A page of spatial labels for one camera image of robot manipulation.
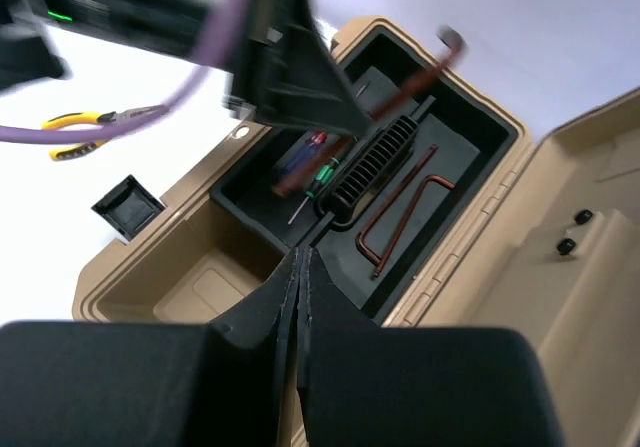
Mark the green black precision screwdriver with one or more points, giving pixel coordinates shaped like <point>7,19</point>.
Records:
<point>313,188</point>

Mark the long brown hex key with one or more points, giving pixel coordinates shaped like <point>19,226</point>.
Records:
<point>382,261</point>

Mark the blue red handled screwdriver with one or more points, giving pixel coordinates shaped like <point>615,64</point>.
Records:
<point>304,154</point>

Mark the small brown hex key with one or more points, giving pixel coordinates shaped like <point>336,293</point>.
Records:
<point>421,81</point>

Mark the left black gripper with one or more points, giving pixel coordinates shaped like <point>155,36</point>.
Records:
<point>235,36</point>

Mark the black toolbox inner tray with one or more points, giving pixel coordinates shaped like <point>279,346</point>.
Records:
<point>472,139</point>

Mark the tan plastic toolbox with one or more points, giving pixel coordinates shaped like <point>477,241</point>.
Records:
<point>547,247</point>

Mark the black toolbox latch near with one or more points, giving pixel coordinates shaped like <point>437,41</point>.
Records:
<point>128,207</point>

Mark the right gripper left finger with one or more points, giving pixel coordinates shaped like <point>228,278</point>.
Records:
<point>220,383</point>

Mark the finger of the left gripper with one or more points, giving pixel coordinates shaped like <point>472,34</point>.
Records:
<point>299,86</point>

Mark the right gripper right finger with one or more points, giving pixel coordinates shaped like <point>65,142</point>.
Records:
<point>364,385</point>

